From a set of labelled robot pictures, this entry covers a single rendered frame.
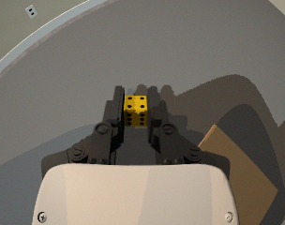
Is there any yellow die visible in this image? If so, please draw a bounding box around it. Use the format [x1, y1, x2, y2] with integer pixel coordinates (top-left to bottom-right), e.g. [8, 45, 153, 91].
[124, 96, 148, 127]

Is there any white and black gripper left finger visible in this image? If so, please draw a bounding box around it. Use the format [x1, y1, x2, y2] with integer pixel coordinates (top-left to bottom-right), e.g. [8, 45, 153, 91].
[41, 86, 125, 180]

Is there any orange flat mat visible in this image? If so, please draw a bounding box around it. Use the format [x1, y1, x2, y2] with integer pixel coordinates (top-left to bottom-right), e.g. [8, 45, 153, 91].
[198, 124, 278, 225]

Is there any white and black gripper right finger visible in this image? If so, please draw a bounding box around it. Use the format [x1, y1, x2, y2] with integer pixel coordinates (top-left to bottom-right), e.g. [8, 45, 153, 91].
[147, 86, 231, 180]

